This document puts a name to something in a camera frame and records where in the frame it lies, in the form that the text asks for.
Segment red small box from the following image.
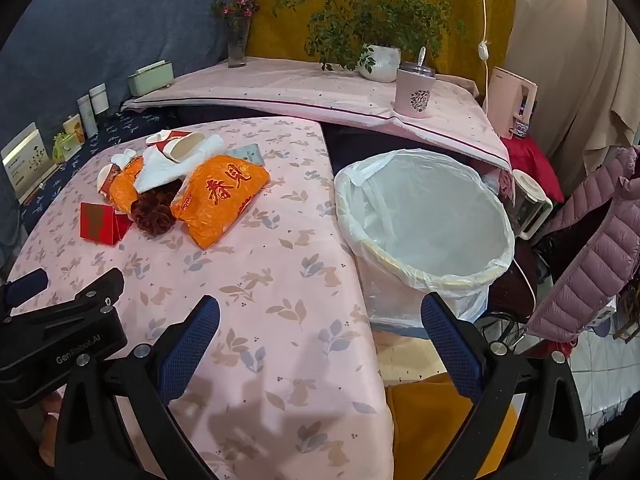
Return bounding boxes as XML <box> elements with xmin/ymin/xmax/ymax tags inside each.
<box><xmin>80</xmin><ymin>202</ymin><xmax>133</xmax><ymax>247</ymax></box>

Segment pink speckled shelf cloth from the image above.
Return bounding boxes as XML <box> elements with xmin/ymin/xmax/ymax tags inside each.
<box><xmin>121</xmin><ymin>56</ymin><xmax>511</xmax><ymax>173</ymax></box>

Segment pale green box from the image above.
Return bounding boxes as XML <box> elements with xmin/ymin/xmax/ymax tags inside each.
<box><xmin>128</xmin><ymin>60</ymin><xmax>175</xmax><ymax>97</ymax></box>

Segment glass vase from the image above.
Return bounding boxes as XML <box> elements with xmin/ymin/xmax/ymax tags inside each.
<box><xmin>227</xmin><ymin>17</ymin><xmax>251</xmax><ymax>69</ymax></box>

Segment green leafy plant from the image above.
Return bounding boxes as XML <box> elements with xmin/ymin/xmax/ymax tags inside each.
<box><xmin>272</xmin><ymin>0</ymin><xmax>466</xmax><ymax>73</ymax></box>

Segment pink electric kettle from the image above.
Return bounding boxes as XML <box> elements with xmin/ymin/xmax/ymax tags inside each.
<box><xmin>487</xmin><ymin>66</ymin><xmax>538</xmax><ymax>140</ymax></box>

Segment white cable with switch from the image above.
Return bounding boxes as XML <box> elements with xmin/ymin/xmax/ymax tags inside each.
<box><xmin>475</xmin><ymin>0</ymin><xmax>493</xmax><ymax>96</ymax></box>

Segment beige curtain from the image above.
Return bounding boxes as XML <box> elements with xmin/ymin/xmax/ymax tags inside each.
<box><xmin>505</xmin><ymin>0</ymin><xmax>640</xmax><ymax>196</ymax></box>

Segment red white paper cup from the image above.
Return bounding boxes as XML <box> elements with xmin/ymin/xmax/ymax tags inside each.
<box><xmin>162</xmin><ymin>134</ymin><xmax>206</xmax><ymax>163</ymax></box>
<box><xmin>144</xmin><ymin>130</ymin><xmax>173</xmax><ymax>152</ymax></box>

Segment brown pine cone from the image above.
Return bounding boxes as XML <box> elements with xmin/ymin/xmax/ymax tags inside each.
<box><xmin>129</xmin><ymin>185</ymin><xmax>183</xmax><ymax>236</ymax></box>

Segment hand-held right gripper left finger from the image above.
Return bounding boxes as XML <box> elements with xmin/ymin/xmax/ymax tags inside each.
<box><xmin>55</xmin><ymin>294</ymin><xmax>222</xmax><ymax>480</ymax></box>

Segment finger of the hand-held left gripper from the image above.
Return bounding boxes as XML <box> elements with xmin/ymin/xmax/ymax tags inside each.
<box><xmin>10</xmin><ymin>267</ymin><xmax>125</xmax><ymax>322</ymax></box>
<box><xmin>0</xmin><ymin>268</ymin><xmax>49</xmax><ymax>313</ymax></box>

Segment white jar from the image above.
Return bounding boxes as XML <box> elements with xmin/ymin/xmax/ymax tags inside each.
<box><xmin>89</xmin><ymin>83</ymin><xmax>110</xmax><ymax>115</ymax></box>

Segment pink lidded cup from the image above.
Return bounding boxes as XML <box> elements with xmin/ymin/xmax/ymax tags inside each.
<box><xmin>395</xmin><ymin>61</ymin><xmax>437</xmax><ymax>119</ymax></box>

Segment white plant pot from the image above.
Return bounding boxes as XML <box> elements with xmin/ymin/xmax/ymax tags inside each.
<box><xmin>357</xmin><ymin>44</ymin><xmax>403</xmax><ymax>83</ymax></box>

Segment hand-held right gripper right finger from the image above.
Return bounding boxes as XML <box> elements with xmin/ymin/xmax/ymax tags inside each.
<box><xmin>421</xmin><ymin>291</ymin><xmax>592</xmax><ymax>480</ymax></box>

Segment orange snack packet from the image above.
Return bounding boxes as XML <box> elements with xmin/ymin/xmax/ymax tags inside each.
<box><xmin>107</xmin><ymin>157</ymin><xmax>151</xmax><ymax>222</ymax></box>

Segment person's left hand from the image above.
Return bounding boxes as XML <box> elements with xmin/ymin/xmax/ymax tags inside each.
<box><xmin>40</xmin><ymin>391</ymin><xmax>65</xmax><ymax>461</ymax></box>

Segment navy floral cloth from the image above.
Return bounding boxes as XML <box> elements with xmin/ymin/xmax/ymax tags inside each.
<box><xmin>20</xmin><ymin>109</ymin><xmax>166</xmax><ymax>221</ymax></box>

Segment grey drawstring pouch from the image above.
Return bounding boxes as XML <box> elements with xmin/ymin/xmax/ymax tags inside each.
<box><xmin>227</xmin><ymin>142</ymin><xmax>264</xmax><ymax>167</ymax></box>

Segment large orange plastic bag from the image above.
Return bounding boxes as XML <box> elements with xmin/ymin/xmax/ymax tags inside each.
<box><xmin>171</xmin><ymin>155</ymin><xmax>271</xmax><ymax>250</ymax></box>

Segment mustard wall fabric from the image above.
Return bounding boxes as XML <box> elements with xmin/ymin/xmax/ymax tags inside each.
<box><xmin>247</xmin><ymin>0</ymin><xmax>518</xmax><ymax>96</ymax></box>

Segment white printed card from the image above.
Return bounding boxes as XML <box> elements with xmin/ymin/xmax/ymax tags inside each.
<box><xmin>0</xmin><ymin>122</ymin><xmax>58</xmax><ymax>202</ymax></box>

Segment orange cushion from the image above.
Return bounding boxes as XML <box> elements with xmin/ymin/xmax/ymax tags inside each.
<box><xmin>385</xmin><ymin>372</ymin><xmax>518</xmax><ymax>480</ymax></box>

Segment red flowers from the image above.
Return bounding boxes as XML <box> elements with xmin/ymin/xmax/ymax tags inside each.
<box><xmin>211</xmin><ymin>0</ymin><xmax>262</xmax><ymax>25</ymax></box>

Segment pink floral tablecloth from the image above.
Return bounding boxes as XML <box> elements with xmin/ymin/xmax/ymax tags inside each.
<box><xmin>5</xmin><ymin>116</ymin><xmax>396</xmax><ymax>480</ymax></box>

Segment red cloth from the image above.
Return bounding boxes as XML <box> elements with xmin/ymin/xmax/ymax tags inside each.
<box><xmin>502</xmin><ymin>136</ymin><xmax>566</xmax><ymax>203</ymax></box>

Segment blue wall fabric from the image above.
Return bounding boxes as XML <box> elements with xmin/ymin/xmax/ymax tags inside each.
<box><xmin>0</xmin><ymin>0</ymin><xmax>256</xmax><ymax>261</ymax></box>

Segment white-lined trash bin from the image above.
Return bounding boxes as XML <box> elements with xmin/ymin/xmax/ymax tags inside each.
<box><xmin>334</xmin><ymin>149</ymin><xmax>516</xmax><ymax>331</ymax></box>

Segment small yellow-green boxes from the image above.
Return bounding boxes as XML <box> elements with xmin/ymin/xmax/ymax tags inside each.
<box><xmin>52</xmin><ymin>132</ymin><xmax>81</xmax><ymax>163</ymax></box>

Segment pink down jacket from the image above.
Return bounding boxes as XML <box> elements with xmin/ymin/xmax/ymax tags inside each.
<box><xmin>525</xmin><ymin>146</ymin><xmax>640</xmax><ymax>343</ymax></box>

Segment cream plastic trash bin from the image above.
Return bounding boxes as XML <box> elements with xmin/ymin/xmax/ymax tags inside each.
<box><xmin>335</xmin><ymin>150</ymin><xmax>516</xmax><ymax>331</ymax></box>

